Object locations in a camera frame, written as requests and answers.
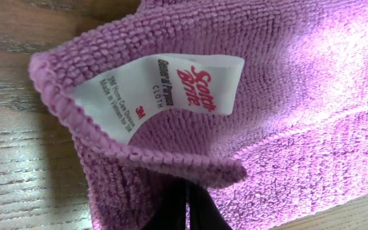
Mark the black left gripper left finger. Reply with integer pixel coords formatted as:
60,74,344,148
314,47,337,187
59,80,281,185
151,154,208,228
142,180,187,230

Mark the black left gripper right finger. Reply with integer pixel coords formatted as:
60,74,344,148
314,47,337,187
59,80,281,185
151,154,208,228
188,183,232,230

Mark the purple cloth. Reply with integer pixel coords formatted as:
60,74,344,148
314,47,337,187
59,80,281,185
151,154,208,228
29,1,368,229

